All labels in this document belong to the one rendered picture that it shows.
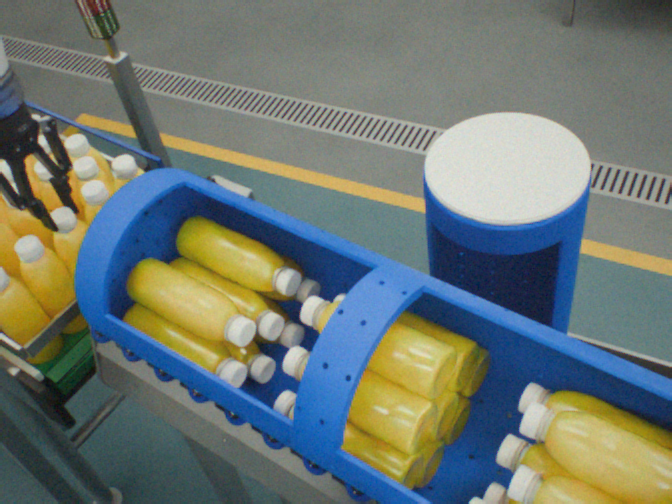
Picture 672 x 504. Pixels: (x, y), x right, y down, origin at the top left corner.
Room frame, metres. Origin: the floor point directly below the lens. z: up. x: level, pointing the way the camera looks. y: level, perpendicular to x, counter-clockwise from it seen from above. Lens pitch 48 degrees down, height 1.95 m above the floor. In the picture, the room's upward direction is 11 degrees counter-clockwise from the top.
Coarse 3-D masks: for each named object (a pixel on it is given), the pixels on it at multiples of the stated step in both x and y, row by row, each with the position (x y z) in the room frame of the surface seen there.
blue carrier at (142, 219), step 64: (128, 192) 0.84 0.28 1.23; (192, 192) 0.93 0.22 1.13; (128, 256) 0.82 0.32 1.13; (320, 256) 0.79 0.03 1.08; (384, 256) 0.68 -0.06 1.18; (384, 320) 0.53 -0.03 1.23; (448, 320) 0.63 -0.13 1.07; (512, 320) 0.51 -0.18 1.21; (192, 384) 0.60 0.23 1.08; (256, 384) 0.66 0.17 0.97; (320, 384) 0.49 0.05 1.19; (512, 384) 0.54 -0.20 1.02; (576, 384) 0.50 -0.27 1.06; (640, 384) 0.40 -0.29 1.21; (320, 448) 0.45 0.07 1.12; (448, 448) 0.50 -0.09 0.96
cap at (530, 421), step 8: (528, 408) 0.42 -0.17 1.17; (536, 408) 0.42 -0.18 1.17; (544, 408) 0.42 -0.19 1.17; (528, 416) 0.41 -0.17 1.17; (536, 416) 0.41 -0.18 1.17; (520, 424) 0.41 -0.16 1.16; (528, 424) 0.40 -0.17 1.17; (536, 424) 0.40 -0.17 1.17; (520, 432) 0.40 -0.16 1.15; (528, 432) 0.40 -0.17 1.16
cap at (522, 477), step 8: (520, 472) 0.37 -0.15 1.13; (528, 472) 0.37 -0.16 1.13; (536, 472) 0.37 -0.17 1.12; (512, 480) 0.36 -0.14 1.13; (520, 480) 0.36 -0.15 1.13; (528, 480) 0.36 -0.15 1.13; (512, 488) 0.35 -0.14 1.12; (520, 488) 0.35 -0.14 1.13; (512, 496) 0.35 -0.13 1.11; (520, 496) 0.35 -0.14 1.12
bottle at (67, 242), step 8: (80, 224) 0.97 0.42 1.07; (56, 232) 0.96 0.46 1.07; (64, 232) 0.95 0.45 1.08; (72, 232) 0.95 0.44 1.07; (80, 232) 0.96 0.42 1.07; (56, 240) 0.95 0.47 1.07; (64, 240) 0.94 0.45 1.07; (72, 240) 0.94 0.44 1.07; (80, 240) 0.95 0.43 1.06; (56, 248) 0.95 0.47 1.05; (64, 248) 0.94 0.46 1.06; (72, 248) 0.94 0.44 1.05; (64, 256) 0.94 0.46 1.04; (72, 256) 0.93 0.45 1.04; (72, 264) 0.93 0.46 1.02; (72, 272) 0.94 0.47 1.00
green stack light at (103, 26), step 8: (112, 8) 1.42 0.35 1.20; (80, 16) 1.41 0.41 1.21; (96, 16) 1.39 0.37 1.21; (104, 16) 1.40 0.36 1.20; (112, 16) 1.41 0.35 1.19; (88, 24) 1.40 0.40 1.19; (96, 24) 1.39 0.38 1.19; (104, 24) 1.39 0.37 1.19; (112, 24) 1.40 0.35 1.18; (88, 32) 1.41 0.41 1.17; (96, 32) 1.39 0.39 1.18; (104, 32) 1.39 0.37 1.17; (112, 32) 1.40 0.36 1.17
